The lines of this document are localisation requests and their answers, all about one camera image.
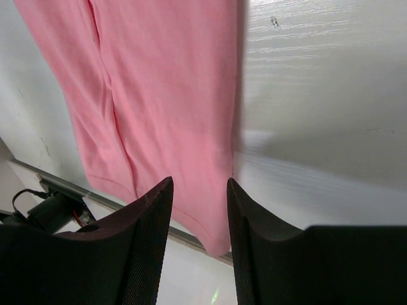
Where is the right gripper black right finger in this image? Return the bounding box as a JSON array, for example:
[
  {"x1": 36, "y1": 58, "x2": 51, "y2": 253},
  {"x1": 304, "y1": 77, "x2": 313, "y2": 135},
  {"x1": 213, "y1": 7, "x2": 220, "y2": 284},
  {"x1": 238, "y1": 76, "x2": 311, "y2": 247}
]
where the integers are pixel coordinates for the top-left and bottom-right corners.
[{"x1": 227, "y1": 179, "x2": 406, "y2": 304}]

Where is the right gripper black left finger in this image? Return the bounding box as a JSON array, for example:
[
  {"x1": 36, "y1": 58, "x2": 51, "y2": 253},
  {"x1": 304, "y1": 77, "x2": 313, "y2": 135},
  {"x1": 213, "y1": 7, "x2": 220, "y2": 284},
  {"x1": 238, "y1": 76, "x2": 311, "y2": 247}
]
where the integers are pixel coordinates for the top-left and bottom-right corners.
[{"x1": 1, "y1": 177, "x2": 174, "y2": 304}]

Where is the light pink t-shirt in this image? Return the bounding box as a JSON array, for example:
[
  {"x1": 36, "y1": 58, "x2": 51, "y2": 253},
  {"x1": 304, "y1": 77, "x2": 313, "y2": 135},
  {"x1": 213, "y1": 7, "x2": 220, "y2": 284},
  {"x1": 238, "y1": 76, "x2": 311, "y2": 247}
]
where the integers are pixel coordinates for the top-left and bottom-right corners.
[{"x1": 15, "y1": 1, "x2": 242, "y2": 256}]

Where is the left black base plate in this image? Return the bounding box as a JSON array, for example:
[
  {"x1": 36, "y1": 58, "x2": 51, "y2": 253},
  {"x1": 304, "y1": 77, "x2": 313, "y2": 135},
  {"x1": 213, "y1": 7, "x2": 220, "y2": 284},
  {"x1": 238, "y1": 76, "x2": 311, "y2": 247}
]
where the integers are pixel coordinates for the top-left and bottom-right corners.
[{"x1": 0, "y1": 187, "x2": 95, "y2": 234}]

